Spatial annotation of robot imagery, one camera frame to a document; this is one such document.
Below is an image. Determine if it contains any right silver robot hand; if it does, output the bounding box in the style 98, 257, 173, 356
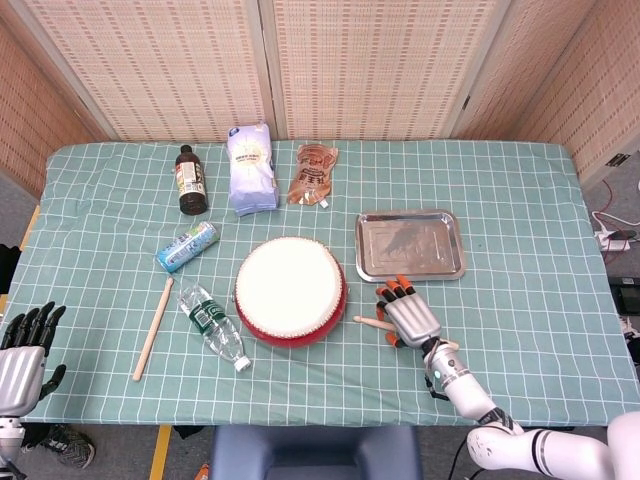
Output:
375, 274, 444, 350

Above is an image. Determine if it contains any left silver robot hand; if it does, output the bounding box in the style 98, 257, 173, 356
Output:
0, 301, 68, 417

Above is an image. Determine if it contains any wooden drumstick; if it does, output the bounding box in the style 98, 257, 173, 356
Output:
131, 276, 175, 383
352, 314, 460, 350

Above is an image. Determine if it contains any square metal tray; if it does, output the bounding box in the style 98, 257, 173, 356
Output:
354, 209, 467, 284

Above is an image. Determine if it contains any red drum white skin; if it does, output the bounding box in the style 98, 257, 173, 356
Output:
232, 236, 349, 350

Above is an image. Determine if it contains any black sneaker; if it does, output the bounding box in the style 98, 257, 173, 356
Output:
22, 424, 96, 470

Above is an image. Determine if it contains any black object at table edge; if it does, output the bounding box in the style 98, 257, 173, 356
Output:
0, 243, 22, 295

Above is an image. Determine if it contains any green checked tablecloth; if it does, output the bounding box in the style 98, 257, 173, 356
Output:
9, 139, 636, 429

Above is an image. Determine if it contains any dark blue seat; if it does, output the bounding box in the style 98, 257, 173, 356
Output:
208, 424, 424, 480

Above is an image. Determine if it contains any brown sauce pouch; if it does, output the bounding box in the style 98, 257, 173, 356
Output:
286, 143, 339, 208

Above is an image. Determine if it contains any clear water bottle green label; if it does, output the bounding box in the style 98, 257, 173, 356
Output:
178, 284, 252, 373

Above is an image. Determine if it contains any blue green drink can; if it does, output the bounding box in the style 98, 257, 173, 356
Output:
155, 221, 221, 274

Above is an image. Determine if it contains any white power strip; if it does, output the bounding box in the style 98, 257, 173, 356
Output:
594, 229, 632, 252

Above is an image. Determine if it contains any black floor device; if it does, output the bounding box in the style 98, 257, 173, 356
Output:
608, 277, 640, 316

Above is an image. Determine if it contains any lavender paper bag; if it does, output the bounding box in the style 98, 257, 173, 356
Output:
226, 122, 280, 218

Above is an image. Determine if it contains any dark brown glass bottle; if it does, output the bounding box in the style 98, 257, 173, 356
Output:
174, 144, 208, 216

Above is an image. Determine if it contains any bamboo folding screen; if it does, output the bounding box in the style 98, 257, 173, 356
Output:
0, 0, 640, 199

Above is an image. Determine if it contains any red cable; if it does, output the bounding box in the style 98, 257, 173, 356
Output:
599, 178, 640, 231

